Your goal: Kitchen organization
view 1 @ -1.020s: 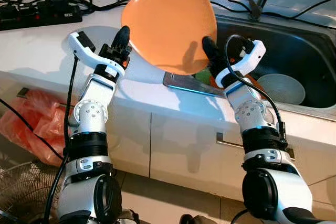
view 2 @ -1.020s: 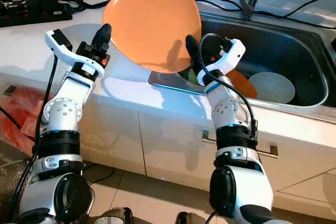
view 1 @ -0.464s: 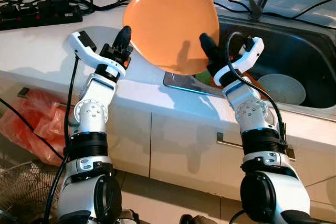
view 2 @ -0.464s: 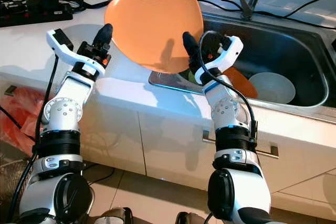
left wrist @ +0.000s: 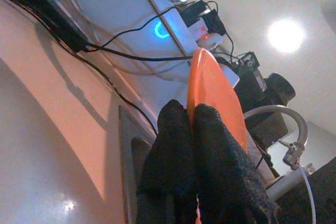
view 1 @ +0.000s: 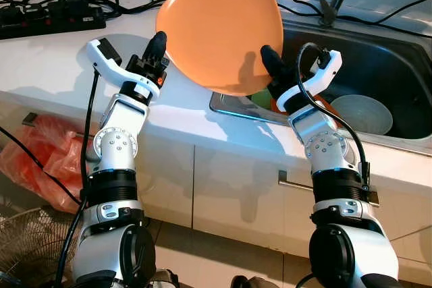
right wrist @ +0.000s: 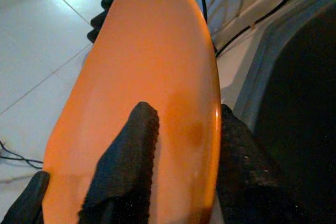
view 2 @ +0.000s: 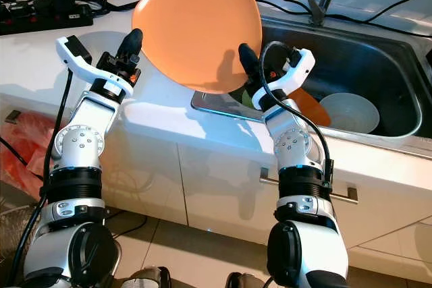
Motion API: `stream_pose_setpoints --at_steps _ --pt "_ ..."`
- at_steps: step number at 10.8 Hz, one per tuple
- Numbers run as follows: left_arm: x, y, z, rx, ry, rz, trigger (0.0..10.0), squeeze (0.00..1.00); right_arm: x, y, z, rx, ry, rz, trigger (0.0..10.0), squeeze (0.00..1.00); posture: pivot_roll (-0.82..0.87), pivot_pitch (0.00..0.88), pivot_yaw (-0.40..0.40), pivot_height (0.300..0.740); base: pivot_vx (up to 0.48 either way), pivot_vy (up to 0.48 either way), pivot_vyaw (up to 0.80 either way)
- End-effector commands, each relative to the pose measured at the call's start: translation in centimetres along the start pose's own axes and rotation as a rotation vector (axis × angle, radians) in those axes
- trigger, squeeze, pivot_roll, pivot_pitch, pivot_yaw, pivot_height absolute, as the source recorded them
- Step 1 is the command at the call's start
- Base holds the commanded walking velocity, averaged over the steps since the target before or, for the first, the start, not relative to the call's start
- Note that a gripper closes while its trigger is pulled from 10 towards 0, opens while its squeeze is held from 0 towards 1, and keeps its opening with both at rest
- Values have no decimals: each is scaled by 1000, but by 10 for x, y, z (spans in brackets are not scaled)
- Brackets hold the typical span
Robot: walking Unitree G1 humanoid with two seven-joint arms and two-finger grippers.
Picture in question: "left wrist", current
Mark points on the orange plastic bowl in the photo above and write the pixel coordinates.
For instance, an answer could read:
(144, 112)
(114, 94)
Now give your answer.
(215, 90)

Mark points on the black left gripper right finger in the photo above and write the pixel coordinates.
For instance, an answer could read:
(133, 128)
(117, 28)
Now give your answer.
(225, 176)

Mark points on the metal pipe clamp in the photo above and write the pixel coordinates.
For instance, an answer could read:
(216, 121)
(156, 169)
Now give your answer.
(292, 155)

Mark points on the chrome curved pipe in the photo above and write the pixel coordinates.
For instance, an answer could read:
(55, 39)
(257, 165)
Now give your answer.
(299, 121)

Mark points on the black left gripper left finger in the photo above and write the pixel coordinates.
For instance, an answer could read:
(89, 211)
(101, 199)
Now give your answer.
(168, 169)

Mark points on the round ceiling light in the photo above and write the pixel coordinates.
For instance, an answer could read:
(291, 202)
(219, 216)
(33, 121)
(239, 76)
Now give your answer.
(286, 36)

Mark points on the white power strip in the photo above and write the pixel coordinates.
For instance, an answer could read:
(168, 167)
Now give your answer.
(207, 41)

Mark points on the white tube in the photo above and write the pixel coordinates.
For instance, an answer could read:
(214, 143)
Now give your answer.
(286, 182)

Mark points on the black power adapter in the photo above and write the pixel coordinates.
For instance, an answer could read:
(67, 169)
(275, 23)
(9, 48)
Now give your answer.
(57, 22)

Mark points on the black plug adapter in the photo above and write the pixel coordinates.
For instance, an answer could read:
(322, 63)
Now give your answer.
(194, 11)

